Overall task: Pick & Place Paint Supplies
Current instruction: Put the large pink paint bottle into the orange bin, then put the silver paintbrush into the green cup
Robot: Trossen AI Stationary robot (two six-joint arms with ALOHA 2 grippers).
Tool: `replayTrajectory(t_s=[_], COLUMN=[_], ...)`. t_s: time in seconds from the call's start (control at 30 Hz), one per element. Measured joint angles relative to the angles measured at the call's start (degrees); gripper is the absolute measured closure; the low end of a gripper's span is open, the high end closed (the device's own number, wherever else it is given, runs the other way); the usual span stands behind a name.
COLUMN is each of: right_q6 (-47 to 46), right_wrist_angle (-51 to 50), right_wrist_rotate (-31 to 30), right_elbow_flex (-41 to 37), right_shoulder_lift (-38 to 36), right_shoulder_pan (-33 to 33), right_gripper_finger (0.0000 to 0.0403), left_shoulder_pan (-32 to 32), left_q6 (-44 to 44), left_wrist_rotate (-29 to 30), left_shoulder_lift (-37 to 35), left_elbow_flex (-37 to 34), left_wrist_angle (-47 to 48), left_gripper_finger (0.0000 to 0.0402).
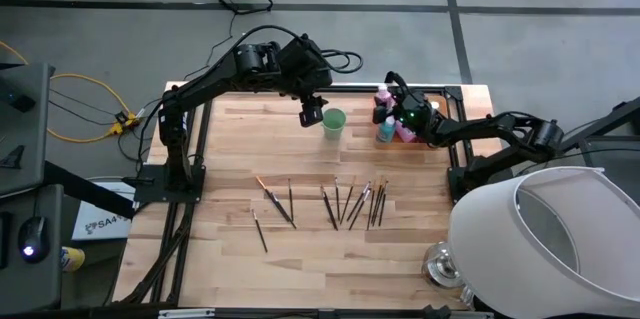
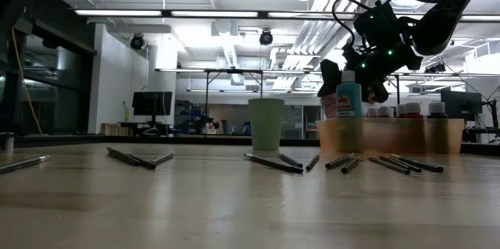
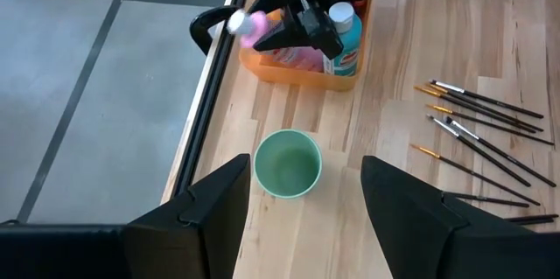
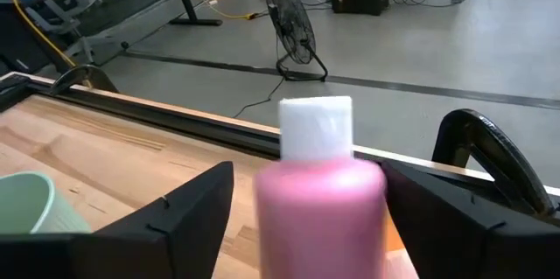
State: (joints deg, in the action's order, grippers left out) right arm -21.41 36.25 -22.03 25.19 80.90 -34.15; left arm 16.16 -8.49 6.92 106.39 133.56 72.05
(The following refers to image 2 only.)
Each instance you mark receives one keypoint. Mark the brown wooden box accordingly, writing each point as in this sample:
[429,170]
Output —
[115,129]

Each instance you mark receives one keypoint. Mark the small white cylinder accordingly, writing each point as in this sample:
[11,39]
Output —
[9,145]

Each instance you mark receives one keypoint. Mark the tall teal paint bottle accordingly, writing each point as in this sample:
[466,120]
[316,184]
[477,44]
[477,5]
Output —
[349,100]

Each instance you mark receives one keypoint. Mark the black ceiling spotlight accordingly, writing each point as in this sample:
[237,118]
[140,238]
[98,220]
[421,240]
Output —
[136,41]
[266,37]

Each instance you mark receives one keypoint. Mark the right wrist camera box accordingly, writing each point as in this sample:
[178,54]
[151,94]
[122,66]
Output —
[379,26]

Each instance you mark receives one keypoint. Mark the black table frame rail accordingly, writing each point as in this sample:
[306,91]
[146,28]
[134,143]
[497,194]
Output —
[187,139]

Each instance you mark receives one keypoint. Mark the black overhead light bar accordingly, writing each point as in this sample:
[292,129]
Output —
[117,13]

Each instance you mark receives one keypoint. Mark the red-brown paint bottle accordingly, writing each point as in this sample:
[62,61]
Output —
[413,108]

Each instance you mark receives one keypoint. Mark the tall pink paint bottle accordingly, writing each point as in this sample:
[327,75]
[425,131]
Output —
[329,106]

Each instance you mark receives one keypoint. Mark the black metal frame stand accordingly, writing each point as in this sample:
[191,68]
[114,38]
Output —
[234,71]

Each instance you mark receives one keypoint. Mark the orange translucent plastic bin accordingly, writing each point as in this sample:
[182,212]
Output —
[390,137]

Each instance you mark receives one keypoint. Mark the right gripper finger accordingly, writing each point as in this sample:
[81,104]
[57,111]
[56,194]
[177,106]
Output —
[375,93]
[330,75]

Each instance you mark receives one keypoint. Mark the light green plastic cup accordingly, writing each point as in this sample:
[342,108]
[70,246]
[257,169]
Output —
[266,124]

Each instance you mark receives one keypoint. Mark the shelf with blue bins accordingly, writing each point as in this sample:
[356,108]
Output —
[191,118]

